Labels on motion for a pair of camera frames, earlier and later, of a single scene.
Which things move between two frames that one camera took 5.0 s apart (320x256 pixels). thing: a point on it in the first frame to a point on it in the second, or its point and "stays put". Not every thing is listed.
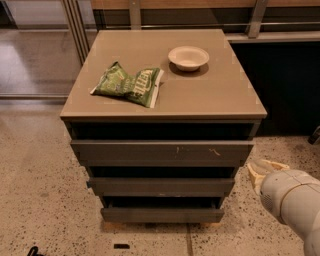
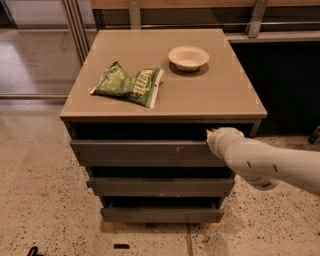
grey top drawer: [162, 152] stays put
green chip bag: [142, 87] stays put
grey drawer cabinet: [161, 120] stays put
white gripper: [279, 189] to [222, 139]
